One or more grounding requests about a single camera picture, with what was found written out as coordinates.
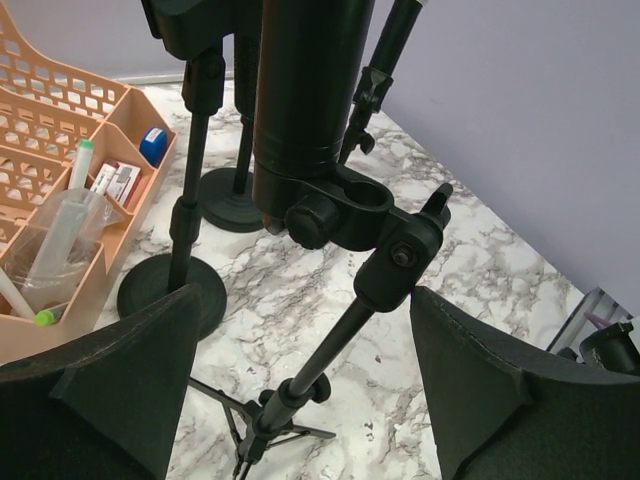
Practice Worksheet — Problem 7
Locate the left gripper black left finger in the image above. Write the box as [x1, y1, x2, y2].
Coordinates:
[1, 285, 201, 479]

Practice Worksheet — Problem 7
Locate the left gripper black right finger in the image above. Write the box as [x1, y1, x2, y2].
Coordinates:
[410, 287, 639, 479]

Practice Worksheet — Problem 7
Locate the black microphone stand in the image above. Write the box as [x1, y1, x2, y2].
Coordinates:
[199, 115, 263, 233]
[117, 1, 227, 339]
[339, 66, 393, 164]

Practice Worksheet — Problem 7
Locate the small black tripod stand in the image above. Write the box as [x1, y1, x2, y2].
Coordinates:
[187, 164, 455, 479]

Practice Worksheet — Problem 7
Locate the black microphone white band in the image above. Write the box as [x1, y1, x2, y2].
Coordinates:
[253, 0, 374, 233]

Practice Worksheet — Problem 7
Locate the black microphone silver grille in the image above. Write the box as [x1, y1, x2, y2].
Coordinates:
[232, 0, 263, 119]

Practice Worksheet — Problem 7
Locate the black microphone grey band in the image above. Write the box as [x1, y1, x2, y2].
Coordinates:
[367, 0, 426, 75]

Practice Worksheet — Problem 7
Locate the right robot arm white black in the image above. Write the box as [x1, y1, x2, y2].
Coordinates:
[550, 312, 639, 376]

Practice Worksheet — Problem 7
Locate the clear plastic bag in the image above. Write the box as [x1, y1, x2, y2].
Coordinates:
[4, 188, 124, 310]

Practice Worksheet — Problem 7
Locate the red white small box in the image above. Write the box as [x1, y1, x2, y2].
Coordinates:
[90, 160, 142, 207]

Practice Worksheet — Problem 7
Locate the green capped marker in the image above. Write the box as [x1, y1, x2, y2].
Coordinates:
[67, 139, 95, 190]

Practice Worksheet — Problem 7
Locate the blue white eraser box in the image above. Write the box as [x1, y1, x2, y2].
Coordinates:
[139, 127, 168, 167]

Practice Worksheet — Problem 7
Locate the peach plastic file organizer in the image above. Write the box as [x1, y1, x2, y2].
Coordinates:
[1, 12, 177, 363]

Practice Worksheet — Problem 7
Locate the aluminium frame rail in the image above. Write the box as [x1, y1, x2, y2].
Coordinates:
[546, 287, 634, 357]

